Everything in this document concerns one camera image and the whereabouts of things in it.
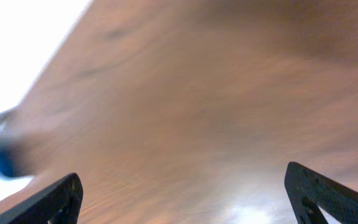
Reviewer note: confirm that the teal mouthwash bottle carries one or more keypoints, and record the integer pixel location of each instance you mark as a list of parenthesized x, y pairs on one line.
[(12, 161)]

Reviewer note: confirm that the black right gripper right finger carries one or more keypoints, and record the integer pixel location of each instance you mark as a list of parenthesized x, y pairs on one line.
[(310, 192)]

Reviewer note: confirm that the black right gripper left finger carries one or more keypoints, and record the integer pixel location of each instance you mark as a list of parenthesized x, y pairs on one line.
[(59, 203)]

